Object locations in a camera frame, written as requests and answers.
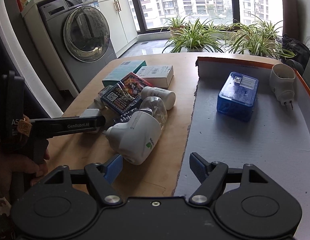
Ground white square charger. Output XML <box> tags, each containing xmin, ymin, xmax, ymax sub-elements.
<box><xmin>79</xmin><ymin>108</ymin><xmax>103</xmax><ymax>134</ymax></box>

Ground colourful card box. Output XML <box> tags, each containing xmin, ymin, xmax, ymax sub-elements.
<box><xmin>102</xmin><ymin>73</ymin><xmax>153</xmax><ymax>115</ymax></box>

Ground white pill bottle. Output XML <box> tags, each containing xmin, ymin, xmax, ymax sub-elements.
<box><xmin>141</xmin><ymin>86</ymin><xmax>176</xmax><ymax>110</ymax></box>

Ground blue plastic case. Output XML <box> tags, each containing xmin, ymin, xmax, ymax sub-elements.
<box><xmin>216</xmin><ymin>72</ymin><xmax>259</xmax><ymax>122</ymax></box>

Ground white power adapter box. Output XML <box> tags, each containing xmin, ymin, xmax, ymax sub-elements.
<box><xmin>137</xmin><ymin>65</ymin><xmax>174</xmax><ymax>89</ymax></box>

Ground teal cardboard box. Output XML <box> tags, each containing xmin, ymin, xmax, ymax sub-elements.
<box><xmin>102</xmin><ymin>60</ymin><xmax>147</xmax><ymax>87</ymax></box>

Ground white oval plug-in socket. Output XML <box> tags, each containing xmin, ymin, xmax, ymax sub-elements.
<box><xmin>269</xmin><ymin>63</ymin><xmax>296</xmax><ymax>109</ymax></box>

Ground person left hand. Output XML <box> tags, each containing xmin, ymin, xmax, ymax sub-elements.
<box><xmin>0</xmin><ymin>149</ymin><xmax>50</xmax><ymax>206</ymax></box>

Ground orange grey cardboard tray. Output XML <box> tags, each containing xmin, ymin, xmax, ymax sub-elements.
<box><xmin>175</xmin><ymin>57</ymin><xmax>310</xmax><ymax>239</ymax></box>

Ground spider plant front left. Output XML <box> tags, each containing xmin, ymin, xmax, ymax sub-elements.
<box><xmin>162</xmin><ymin>18</ymin><xmax>223</xmax><ymax>53</ymax></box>

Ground spider plant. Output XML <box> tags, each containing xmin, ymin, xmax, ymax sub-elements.
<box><xmin>162</xmin><ymin>18</ymin><xmax>223</xmax><ymax>53</ymax></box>
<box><xmin>161</xmin><ymin>15</ymin><xmax>186</xmax><ymax>37</ymax></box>
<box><xmin>223</xmin><ymin>16</ymin><xmax>295</xmax><ymax>60</ymax></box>

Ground grey washing machine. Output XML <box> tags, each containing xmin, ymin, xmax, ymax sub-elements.
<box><xmin>39</xmin><ymin>0</ymin><xmax>116</xmax><ymax>91</ymax></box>

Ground spider plant back left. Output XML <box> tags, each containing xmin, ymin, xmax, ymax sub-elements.
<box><xmin>161</xmin><ymin>15</ymin><xmax>186</xmax><ymax>37</ymax></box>

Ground spider plant front right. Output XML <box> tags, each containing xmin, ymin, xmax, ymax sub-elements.
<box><xmin>223</xmin><ymin>16</ymin><xmax>295</xmax><ymax>60</ymax></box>

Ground black bag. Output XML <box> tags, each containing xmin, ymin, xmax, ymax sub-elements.
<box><xmin>282</xmin><ymin>34</ymin><xmax>310</xmax><ymax>69</ymax></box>

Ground cream cabinet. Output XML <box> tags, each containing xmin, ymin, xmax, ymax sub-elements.
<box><xmin>98</xmin><ymin>0</ymin><xmax>137</xmax><ymax>57</ymax></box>

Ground brown rolled mat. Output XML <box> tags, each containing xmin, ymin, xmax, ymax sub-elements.
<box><xmin>282</xmin><ymin>0</ymin><xmax>299</xmax><ymax>40</ymax></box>

